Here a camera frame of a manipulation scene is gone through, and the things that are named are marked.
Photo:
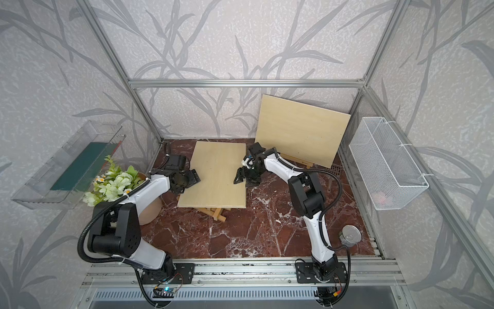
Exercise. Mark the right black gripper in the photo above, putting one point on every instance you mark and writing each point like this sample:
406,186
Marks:
243,176

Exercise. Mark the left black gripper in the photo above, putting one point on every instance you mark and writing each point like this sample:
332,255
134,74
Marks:
194,178

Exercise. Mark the wooden easel frame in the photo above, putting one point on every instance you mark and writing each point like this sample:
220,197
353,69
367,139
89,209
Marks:
215,213
305,163

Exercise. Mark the light plywood board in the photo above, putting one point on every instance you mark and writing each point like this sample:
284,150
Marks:
300,130
216,163

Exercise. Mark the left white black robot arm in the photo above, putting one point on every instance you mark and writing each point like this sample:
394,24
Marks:
114,234

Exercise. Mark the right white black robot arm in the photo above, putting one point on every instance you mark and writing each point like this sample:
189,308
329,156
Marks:
307,197

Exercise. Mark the artificial flower bouquet in pot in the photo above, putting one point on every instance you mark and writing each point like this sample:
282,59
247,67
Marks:
117,183

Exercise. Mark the brown plastic grid piece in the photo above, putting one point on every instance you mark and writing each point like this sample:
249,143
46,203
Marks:
336,170

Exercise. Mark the round metal tin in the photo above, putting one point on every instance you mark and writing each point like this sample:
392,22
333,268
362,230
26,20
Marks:
350,236

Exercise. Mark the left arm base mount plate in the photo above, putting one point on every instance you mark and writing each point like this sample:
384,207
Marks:
180,274

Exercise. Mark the clear plastic wall tray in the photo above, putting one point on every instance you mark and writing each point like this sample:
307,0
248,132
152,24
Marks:
62,181

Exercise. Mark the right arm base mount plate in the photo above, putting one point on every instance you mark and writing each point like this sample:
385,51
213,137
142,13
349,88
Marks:
332,271

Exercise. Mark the white wire mesh basket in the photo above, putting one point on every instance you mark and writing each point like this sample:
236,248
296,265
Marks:
391,176

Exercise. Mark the aluminium front rail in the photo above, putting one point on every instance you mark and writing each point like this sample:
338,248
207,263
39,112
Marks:
251,272

